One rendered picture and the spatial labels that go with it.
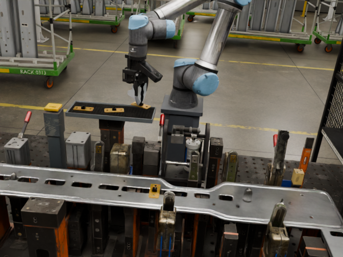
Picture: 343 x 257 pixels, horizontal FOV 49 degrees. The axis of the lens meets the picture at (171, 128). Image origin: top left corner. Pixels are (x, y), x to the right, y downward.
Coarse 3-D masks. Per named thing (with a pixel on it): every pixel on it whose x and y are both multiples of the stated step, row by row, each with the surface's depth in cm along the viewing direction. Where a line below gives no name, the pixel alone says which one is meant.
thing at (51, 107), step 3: (48, 105) 163; (51, 105) 163; (54, 105) 163; (57, 105) 163; (60, 105) 164; (45, 108) 160; (48, 108) 160; (51, 108) 160; (54, 108) 160; (57, 108) 161; (57, 111) 160
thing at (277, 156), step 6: (282, 132) 141; (288, 132) 140; (282, 138) 138; (288, 138) 138; (276, 144) 144; (282, 144) 143; (276, 150) 143; (282, 150) 143; (276, 156) 143; (282, 156) 144; (276, 162) 144; (282, 162) 144; (282, 168) 144
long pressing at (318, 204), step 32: (0, 192) 132; (32, 192) 133; (64, 192) 134; (96, 192) 135; (128, 192) 136; (192, 192) 138; (224, 192) 139; (256, 192) 141; (288, 192) 142; (320, 192) 143; (288, 224) 126; (320, 224) 126
